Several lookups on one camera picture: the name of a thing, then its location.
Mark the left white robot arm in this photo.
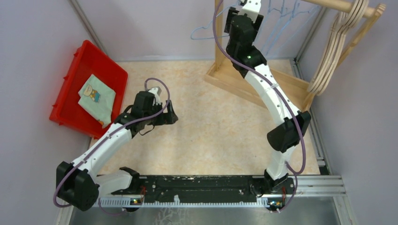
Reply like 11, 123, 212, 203
53, 87, 178, 211

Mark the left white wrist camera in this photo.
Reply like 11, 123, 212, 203
148, 86, 161, 105

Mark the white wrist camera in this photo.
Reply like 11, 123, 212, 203
148, 86, 161, 105
238, 0, 261, 23

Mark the beige plastic hanger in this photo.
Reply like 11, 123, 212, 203
311, 0, 371, 96
307, 0, 364, 94
307, 0, 361, 93
309, 0, 367, 95

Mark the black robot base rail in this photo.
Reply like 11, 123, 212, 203
113, 175, 295, 205

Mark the red plastic bin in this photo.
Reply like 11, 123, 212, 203
49, 40, 128, 139

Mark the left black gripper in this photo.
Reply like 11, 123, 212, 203
144, 99, 177, 126

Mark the folded light green cloth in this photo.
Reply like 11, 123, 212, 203
78, 74, 116, 128

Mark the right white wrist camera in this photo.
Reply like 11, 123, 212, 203
238, 0, 261, 23

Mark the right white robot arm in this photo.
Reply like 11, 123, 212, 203
224, 7, 311, 193

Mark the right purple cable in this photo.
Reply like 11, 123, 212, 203
212, 0, 307, 213

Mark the blue wire hanger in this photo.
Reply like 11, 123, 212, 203
258, 0, 281, 53
190, 1, 242, 41
261, 0, 300, 56
266, 0, 321, 59

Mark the wooden hanger rack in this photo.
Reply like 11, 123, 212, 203
205, 0, 386, 111

